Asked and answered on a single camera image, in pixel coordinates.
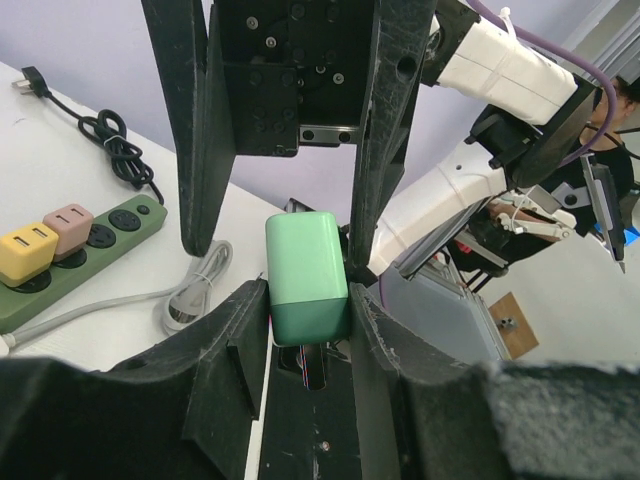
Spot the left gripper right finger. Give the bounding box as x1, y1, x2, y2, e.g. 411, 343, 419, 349
349, 284, 639, 479

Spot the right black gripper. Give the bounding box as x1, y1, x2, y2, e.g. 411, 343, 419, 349
142, 0, 436, 268

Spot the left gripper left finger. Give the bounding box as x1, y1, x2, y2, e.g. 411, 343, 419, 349
1, 280, 269, 479

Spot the green plug adapter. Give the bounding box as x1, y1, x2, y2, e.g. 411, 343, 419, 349
265, 211, 350, 347

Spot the green power strip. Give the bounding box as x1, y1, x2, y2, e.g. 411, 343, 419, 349
1, 194, 167, 334

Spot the brown pink plug adapter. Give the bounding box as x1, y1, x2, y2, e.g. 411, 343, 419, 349
43, 204, 94, 262

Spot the yellow plug adapter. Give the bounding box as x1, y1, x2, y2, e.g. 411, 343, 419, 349
1, 222, 59, 287

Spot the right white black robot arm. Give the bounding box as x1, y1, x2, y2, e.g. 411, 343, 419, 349
143, 1, 594, 278

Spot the white bundled cable right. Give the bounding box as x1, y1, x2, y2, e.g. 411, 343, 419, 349
0, 239, 235, 359

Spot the black usb cable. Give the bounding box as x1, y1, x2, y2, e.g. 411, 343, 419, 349
12, 66, 166, 207

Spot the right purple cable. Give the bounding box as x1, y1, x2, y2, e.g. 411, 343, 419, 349
472, 0, 621, 171

